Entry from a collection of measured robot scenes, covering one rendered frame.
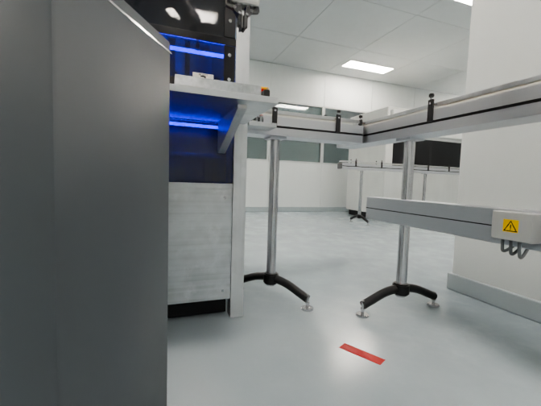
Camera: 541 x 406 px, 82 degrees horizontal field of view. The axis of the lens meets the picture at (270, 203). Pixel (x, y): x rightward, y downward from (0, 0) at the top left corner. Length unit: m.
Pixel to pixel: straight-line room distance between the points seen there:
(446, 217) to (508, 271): 0.67
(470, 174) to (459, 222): 0.75
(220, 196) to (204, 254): 0.26
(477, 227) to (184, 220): 1.12
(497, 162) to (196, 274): 1.62
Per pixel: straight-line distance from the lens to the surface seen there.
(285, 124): 1.58
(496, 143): 2.05
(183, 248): 1.36
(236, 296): 1.46
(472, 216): 1.36
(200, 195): 1.34
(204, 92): 0.96
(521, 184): 1.96
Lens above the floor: 0.62
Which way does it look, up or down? 4 degrees down
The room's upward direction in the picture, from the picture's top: 2 degrees clockwise
